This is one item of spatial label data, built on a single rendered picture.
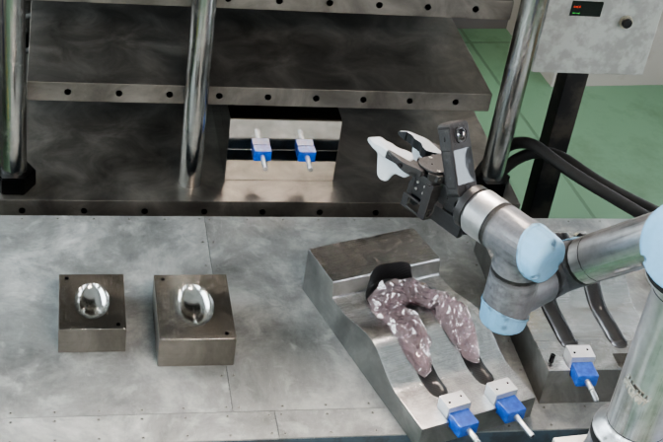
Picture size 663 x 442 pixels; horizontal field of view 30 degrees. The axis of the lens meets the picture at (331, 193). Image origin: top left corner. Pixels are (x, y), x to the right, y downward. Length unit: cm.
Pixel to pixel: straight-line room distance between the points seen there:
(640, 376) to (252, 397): 94
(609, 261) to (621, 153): 319
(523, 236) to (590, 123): 341
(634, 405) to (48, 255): 142
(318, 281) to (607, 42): 101
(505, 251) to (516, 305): 10
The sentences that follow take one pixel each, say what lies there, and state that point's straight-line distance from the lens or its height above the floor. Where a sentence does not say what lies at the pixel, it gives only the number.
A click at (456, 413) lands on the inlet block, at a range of 237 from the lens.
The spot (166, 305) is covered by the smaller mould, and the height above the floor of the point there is 87.
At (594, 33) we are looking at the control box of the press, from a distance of 312.
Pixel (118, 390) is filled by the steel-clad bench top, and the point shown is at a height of 80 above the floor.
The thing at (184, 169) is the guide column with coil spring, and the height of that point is 84.
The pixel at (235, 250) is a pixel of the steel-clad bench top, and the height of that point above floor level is 80.
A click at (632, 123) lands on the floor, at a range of 529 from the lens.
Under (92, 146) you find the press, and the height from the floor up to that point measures 78.
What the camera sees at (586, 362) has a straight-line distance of 251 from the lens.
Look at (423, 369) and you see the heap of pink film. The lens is 245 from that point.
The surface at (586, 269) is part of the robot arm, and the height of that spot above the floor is 139.
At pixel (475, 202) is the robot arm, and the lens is 185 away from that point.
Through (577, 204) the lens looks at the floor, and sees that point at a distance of 466.
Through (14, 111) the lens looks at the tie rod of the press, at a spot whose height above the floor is 100.
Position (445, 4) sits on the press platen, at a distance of 288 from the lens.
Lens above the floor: 248
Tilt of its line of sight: 34 degrees down
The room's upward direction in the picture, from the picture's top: 9 degrees clockwise
